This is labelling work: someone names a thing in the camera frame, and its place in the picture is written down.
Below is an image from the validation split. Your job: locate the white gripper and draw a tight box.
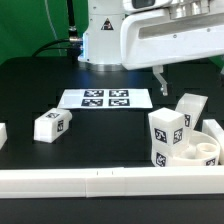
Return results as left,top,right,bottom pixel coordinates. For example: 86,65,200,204
120,0,224,96

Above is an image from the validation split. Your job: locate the white round stool seat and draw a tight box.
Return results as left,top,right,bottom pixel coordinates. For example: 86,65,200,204
150,129,222,168

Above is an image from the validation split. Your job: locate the white sheet with tags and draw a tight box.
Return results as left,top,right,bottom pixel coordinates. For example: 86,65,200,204
58,89,153,109

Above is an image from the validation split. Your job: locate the white right fence rail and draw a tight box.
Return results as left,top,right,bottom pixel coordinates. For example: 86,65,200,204
202,119,224,165

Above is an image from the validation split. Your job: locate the white fence rail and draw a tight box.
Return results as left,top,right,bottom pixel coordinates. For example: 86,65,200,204
0,166,224,198
202,119,224,165
0,123,7,150

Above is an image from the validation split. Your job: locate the black cable at base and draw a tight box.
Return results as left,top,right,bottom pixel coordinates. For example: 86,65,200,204
31,0,84,58

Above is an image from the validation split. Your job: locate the white front fence rail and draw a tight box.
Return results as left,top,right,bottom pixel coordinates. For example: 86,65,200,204
0,166,224,198

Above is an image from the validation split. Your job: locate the grey thin cable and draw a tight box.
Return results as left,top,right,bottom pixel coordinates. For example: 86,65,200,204
44,0,64,57

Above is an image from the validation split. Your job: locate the white left fence rail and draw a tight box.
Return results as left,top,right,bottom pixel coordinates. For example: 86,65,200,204
0,123,7,150

